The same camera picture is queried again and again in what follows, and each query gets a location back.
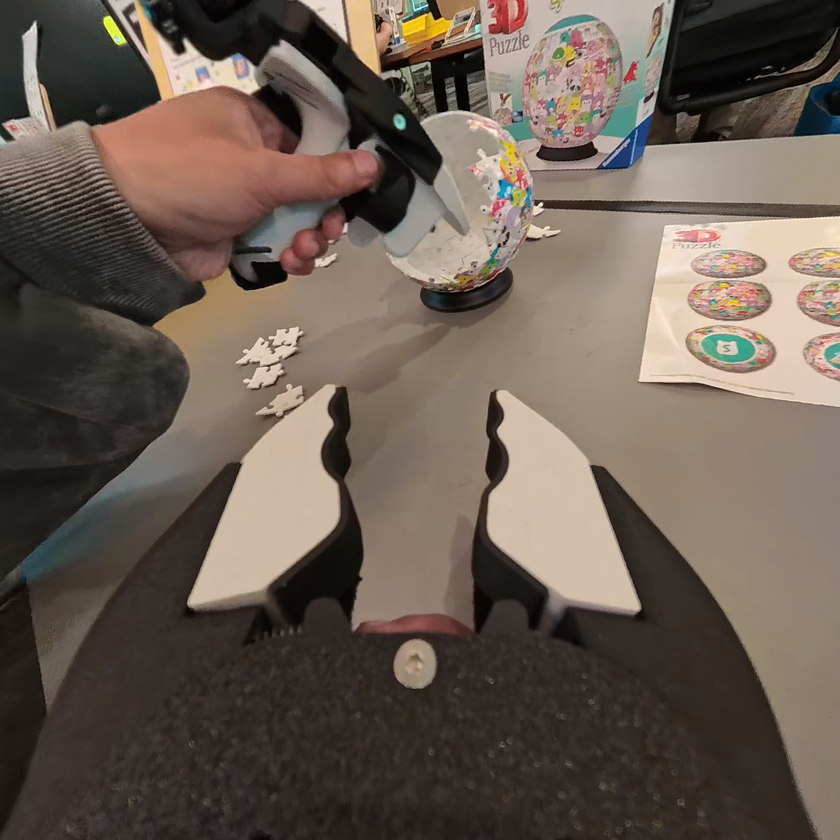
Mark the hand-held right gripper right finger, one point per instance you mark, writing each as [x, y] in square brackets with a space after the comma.
[558, 525]

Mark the blue fabric bag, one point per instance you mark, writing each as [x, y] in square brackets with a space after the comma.
[820, 112]

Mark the colourful puzzle box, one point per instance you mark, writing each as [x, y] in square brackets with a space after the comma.
[578, 79]

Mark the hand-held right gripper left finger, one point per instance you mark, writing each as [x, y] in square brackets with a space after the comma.
[269, 525]

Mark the black flat screen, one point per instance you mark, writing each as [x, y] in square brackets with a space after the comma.
[72, 53]

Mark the person's left forearm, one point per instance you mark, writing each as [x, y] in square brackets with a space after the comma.
[79, 223]

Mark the person's left hand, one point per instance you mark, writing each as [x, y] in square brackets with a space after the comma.
[197, 171]

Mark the colourful puzzle ball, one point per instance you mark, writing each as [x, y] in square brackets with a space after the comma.
[479, 197]

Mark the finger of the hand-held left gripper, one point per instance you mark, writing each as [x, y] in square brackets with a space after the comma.
[440, 210]

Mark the black office chair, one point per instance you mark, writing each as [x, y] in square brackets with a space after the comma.
[748, 46]

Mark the wooden desk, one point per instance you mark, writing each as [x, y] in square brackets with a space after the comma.
[440, 53]

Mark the white puzzle leaflet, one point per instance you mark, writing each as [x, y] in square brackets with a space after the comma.
[748, 302]

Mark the single white puzzle piece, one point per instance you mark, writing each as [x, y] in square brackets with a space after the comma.
[326, 260]

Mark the white printed sheet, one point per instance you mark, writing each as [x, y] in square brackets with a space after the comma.
[210, 72]

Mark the light wooden board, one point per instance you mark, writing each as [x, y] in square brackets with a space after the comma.
[365, 33]

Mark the row of white puzzle pieces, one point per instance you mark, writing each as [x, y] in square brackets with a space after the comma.
[269, 374]

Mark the black ball stand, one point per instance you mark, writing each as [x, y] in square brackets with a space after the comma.
[466, 295]

